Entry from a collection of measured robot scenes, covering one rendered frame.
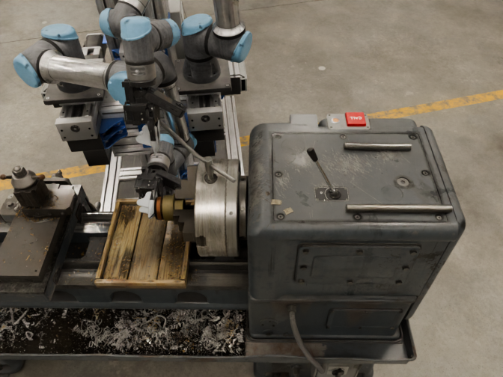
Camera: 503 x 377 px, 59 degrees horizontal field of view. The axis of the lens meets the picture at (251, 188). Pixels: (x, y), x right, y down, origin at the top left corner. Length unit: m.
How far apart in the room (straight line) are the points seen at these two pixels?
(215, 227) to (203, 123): 0.58
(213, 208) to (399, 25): 3.72
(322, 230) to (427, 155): 0.43
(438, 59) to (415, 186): 3.07
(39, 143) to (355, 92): 2.45
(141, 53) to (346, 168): 0.65
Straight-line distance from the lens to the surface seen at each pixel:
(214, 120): 1.75
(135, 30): 1.19
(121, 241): 1.67
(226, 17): 1.60
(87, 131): 1.83
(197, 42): 1.71
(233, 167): 1.34
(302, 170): 1.31
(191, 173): 1.42
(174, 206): 1.43
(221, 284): 1.53
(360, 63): 4.09
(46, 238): 1.66
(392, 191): 1.31
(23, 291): 1.63
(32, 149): 3.56
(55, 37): 1.77
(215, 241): 1.32
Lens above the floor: 2.21
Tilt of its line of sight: 49 degrees down
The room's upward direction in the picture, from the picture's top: 1 degrees counter-clockwise
